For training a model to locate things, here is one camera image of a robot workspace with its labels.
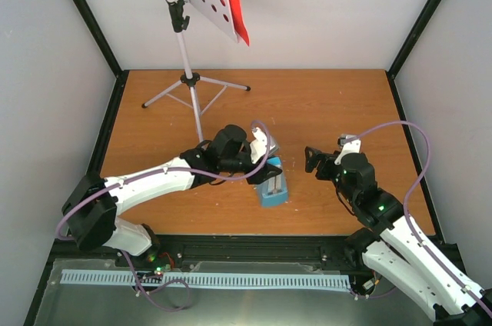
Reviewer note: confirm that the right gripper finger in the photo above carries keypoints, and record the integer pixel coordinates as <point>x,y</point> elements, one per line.
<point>311,164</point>
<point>313,154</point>

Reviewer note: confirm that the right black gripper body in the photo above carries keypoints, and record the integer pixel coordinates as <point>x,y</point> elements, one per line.
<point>324,174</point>

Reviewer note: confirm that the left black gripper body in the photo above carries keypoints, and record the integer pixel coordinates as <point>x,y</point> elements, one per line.
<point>229,165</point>

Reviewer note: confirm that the blue metronome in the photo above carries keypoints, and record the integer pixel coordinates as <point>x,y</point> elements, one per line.
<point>274,191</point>

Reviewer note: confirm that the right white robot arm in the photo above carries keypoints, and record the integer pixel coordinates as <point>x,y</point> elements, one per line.
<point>394,246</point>

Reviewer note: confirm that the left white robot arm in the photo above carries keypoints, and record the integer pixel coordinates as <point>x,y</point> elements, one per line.
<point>91,215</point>

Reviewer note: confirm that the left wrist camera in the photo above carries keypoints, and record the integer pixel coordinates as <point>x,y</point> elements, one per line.
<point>259,145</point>

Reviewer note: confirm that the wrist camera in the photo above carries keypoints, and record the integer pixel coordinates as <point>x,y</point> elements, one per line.
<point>347,144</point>
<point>259,145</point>

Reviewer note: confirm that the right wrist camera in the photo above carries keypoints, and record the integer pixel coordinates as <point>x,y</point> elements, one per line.
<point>347,144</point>

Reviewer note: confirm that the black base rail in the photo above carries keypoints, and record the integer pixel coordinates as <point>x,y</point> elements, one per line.
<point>329,253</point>

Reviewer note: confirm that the light blue slotted cable duct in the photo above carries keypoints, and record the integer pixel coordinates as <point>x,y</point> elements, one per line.
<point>220,281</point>

